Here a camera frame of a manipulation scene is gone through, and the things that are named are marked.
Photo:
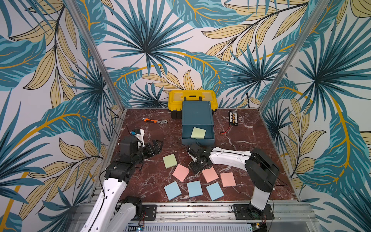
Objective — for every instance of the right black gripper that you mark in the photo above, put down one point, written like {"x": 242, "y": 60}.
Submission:
{"x": 195, "y": 157}

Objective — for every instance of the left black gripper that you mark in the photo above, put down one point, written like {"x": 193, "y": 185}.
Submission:
{"x": 157, "y": 149}

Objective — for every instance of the green sticky note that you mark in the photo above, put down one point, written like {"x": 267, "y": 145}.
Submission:
{"x": 170, "y": 161}
{"x": 198, "y": 133}

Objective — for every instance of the teal yellow drawer cabinet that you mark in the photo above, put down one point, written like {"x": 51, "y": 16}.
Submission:
{"x": 197, "y": 114}

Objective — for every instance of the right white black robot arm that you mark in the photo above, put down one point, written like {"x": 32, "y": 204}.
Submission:
{"x": 260, "y": 167}

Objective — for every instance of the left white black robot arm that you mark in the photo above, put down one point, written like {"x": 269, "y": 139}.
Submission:
{"x": 110, "y": 213}

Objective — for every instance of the pink sticky note middle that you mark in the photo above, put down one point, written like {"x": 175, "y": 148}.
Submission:
{"x": 210, "y": 174}

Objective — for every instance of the pink sticky note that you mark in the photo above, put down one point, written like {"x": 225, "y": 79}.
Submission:
{"x": 210, "y": 174}
{"x": 181, "y": 172}
{"x": 228, "y": 179}

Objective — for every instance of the pink sticky note left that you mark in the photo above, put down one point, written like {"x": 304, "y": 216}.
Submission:
{"x": 181, "y": 172}

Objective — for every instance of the blue sticky note middle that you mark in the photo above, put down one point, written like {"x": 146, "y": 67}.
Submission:
{"x": 194, "y": 189}

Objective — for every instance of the blue sticky note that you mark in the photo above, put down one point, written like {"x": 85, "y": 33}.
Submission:
{"x": 194, "y": 189}
{"x": 172, "y": 190}
{"x": 215, "y": 191}

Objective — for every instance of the pink sticky note right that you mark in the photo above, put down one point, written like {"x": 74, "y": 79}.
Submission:
{"x": 228, "y": 179}

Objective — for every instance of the blue sticky note right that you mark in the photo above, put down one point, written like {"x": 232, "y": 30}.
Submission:
{"x": 215, "y": 191}

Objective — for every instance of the blue sticky note left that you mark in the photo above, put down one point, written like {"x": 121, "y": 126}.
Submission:
{"x": 172, "y": 190}

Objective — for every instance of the orange adjustable wrench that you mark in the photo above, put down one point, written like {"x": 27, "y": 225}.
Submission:
{"x": 161, "y": 122}

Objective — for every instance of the black battery holder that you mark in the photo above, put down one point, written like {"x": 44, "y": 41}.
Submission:
{"x": 233, "y": 118}

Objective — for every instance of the yellow black toolbox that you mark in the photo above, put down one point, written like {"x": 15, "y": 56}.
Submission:
{"x": 176, "y": 98}

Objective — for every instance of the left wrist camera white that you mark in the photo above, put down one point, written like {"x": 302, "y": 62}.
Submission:
{"x": 139, "y": 134}

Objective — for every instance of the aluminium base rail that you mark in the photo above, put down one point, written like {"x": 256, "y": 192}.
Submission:
{"x": 225, "y": 216}

